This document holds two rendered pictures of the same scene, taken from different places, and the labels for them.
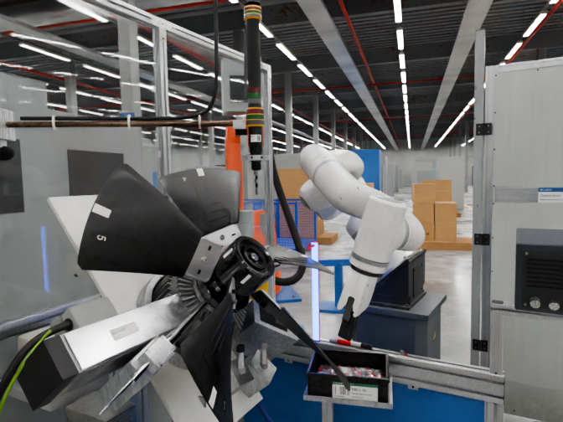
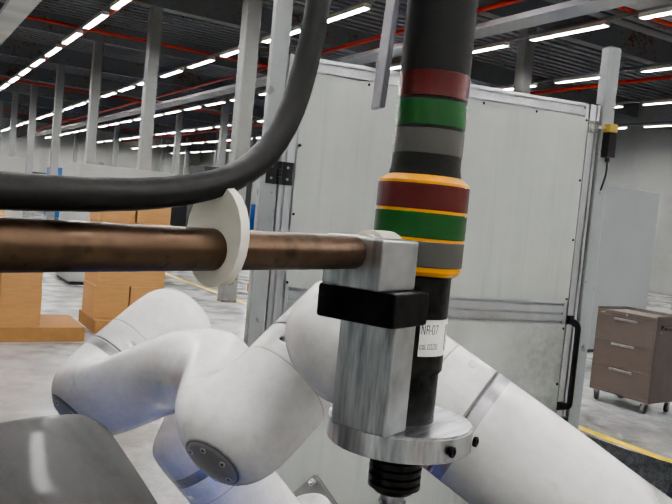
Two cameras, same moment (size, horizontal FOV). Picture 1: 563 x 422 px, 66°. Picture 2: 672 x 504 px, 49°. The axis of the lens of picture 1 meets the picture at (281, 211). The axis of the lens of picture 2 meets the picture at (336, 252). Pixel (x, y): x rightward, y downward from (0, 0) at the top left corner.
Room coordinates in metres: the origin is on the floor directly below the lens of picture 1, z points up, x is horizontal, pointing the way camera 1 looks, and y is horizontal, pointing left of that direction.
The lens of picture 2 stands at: (0.87, 0.35, 1.55)
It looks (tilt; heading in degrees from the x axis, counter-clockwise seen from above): 3 degrees down; 312
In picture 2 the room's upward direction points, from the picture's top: 5 degrees clockwise
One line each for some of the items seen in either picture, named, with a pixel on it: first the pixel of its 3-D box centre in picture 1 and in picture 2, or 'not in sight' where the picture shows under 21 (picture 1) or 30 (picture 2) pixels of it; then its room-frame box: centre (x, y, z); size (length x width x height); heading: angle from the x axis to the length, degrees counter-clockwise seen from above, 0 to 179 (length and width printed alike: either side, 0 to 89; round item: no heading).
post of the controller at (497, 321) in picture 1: (497, 337); not in sight; (1.13, -0.58, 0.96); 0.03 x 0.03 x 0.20; 61
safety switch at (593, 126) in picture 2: not in sight; (599, 156); (1.90, -2.11, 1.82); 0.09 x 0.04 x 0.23; 61
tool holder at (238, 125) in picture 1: (251, 141); (397, 342); (1.07, 0.07, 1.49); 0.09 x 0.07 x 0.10; 96
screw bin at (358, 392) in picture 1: (348, 374); not in sight; (1.17, -0.18, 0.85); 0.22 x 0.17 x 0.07; 77
